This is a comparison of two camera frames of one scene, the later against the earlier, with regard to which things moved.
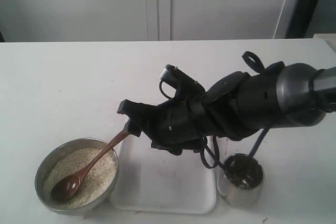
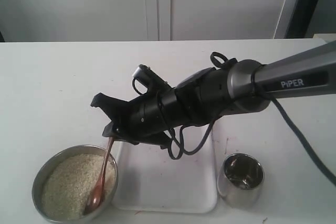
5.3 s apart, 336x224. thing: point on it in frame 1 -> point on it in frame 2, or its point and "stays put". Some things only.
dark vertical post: [302, 24] stays put
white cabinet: [76, 7] stays put
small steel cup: [240, 182] stays put
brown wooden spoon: [66, 187] -> [94, 199]
